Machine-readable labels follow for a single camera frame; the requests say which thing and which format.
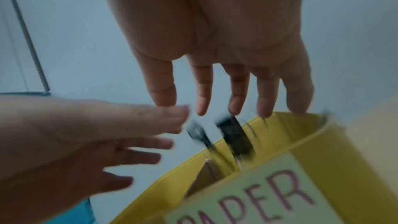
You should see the person's left hand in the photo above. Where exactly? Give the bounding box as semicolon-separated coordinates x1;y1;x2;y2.
0;95;191;200

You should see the person's right hand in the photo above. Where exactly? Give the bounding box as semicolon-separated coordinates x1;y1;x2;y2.
96;0;315;118

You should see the person's left forearm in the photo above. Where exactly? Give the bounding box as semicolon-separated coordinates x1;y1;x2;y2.
0;178;91;224

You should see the teal blue object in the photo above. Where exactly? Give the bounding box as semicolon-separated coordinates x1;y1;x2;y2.
57;198;95;224

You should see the thin metal rod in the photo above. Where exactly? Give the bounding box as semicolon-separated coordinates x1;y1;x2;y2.
1;0;51;94

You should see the small black binder clip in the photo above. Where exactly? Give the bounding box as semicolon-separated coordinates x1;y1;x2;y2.
186;119;216;150

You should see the large black binder clip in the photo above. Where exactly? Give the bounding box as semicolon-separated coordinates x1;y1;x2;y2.
216;115;257;163

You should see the grey cardboard piece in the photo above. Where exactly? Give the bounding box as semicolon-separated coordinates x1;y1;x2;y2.
186;158;226;197

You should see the white paper label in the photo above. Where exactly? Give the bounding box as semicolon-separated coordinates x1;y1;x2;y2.
165;153;342;224

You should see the yellow bin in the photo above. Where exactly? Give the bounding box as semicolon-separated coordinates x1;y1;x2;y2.
109;111;398;224

